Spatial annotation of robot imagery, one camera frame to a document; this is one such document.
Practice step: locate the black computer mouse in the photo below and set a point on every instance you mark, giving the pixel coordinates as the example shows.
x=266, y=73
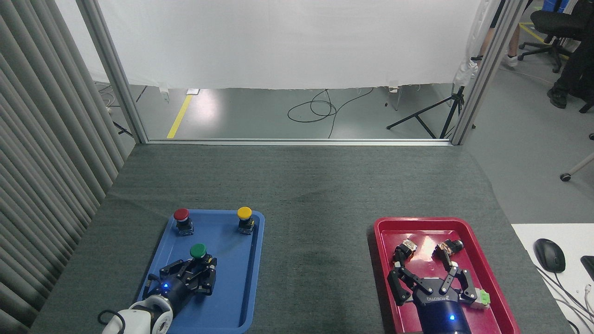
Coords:
x=549, y=254

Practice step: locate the red plastic tray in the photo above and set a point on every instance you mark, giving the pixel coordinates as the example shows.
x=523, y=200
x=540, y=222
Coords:
x=487, y=260

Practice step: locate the person in shorts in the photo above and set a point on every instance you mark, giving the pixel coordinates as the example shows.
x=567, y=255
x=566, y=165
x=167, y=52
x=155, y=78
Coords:
x=513, y=44

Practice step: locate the green white small switch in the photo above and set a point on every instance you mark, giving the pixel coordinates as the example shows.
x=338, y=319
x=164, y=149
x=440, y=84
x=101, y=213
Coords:
x=482, y=298

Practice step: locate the dark grey table cloth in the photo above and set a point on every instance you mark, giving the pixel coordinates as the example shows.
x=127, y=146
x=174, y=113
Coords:
x=315, y=208

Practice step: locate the white paper sheet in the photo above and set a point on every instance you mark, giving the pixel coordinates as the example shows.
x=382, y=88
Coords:
x=192, y=91

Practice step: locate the black flat device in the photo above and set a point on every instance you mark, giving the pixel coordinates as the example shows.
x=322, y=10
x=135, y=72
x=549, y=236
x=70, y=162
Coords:
x=588, y=266

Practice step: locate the black office chair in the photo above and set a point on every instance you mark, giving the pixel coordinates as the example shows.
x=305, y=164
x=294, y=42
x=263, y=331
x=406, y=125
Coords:
x=554, y=23

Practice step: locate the person in black trousers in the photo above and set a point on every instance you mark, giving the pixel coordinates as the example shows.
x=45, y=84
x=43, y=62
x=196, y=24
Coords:
x=575, y=69

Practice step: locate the yellow push button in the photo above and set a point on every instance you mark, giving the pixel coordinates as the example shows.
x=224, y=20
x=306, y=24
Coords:
x=245, y=218

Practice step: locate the silver frame post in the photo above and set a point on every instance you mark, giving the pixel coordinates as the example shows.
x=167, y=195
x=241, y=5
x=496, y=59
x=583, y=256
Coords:
x=113, y=74
x=485, y=74

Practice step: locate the green push button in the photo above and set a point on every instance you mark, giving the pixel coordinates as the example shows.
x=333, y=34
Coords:
x=198, y=251

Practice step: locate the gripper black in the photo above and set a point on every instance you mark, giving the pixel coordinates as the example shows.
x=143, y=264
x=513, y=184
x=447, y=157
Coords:
x=176, y=288
x=441, y=308

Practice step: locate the blue plastic tray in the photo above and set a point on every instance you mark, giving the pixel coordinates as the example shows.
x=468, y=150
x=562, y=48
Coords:
x=232, y=292

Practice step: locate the yellow floor tape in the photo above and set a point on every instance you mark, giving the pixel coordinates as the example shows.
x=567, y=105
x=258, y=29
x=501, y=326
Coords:
x=180, y=116

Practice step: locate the black brass switch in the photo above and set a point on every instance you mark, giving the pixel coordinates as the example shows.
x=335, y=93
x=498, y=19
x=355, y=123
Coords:
x=406, y=248
x=448, y=247

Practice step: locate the grey pleated curtain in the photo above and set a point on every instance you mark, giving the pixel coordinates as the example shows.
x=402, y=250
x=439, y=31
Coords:
x=41, y=162

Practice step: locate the white leg with caster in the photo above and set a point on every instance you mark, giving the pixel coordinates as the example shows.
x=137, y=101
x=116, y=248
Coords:
x=577, y=168

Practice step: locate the black tripod stand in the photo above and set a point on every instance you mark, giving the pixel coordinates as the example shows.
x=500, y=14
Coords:
x=452, y=109

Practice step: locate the red push button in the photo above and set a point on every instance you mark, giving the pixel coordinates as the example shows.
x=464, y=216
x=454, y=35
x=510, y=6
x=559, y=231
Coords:
x=182, y=219

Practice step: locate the silver frame rail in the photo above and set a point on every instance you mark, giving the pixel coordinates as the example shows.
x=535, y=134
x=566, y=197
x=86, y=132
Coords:
x=297, y=142

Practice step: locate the white side table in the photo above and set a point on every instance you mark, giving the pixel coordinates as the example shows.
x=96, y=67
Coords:
x=571, y=241

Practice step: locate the white backdrop sheet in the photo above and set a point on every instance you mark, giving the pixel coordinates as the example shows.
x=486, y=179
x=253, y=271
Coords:
x=278, y=41

